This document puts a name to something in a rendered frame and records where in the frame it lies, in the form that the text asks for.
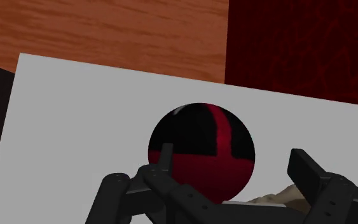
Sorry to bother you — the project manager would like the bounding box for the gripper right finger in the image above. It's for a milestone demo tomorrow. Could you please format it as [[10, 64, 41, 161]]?
[[287, 148, 358, 224]]

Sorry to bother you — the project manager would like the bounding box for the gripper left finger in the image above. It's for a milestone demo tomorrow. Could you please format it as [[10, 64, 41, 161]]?
[[85, 143, 231, 224]]

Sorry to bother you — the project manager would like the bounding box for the tan lumpy object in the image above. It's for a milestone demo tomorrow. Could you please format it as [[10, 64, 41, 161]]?
[[247, 183, 312, 216]]

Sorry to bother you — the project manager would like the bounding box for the black and red ball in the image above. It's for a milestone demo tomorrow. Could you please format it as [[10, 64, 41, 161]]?
[[148, 102, 256, 204]]

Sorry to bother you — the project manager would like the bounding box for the white table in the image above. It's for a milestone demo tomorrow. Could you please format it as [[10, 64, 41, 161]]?
[[0, 52, 358, 224]]

